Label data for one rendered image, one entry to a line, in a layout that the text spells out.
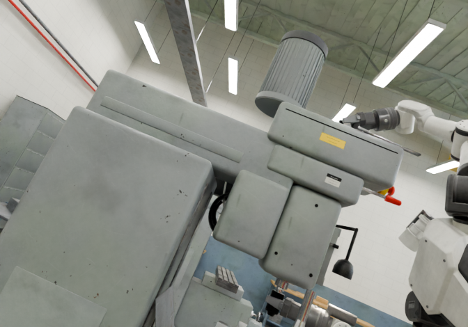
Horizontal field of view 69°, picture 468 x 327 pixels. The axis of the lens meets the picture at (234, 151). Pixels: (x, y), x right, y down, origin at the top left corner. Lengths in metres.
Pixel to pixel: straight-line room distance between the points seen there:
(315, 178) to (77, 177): 0.77
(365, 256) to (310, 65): 7.18
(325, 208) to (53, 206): 0.87
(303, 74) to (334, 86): 7.58
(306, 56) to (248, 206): 0.62
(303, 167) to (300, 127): 0.14
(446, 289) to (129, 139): 0.99
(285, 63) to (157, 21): 8.39
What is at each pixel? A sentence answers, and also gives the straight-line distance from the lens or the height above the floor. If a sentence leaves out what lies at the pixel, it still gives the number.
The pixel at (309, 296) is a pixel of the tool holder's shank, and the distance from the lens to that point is 0.94.
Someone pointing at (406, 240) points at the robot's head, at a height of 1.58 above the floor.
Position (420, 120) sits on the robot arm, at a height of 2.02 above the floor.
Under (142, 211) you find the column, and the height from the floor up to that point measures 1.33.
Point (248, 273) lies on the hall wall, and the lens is 7.81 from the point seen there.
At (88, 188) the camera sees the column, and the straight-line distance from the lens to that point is 1.14.
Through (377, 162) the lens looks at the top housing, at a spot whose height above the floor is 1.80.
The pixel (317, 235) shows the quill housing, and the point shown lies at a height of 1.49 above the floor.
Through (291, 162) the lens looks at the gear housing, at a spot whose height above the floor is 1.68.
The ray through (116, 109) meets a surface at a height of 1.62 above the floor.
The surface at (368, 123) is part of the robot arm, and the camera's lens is 1.40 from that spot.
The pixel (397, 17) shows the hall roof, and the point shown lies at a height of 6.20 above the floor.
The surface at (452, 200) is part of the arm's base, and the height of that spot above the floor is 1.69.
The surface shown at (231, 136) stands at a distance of 1.21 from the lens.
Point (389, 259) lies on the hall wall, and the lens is 8.53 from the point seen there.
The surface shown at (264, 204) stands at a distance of 1.17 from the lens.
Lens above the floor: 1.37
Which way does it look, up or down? 13 degrees up
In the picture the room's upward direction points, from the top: 24 degrees clockwise
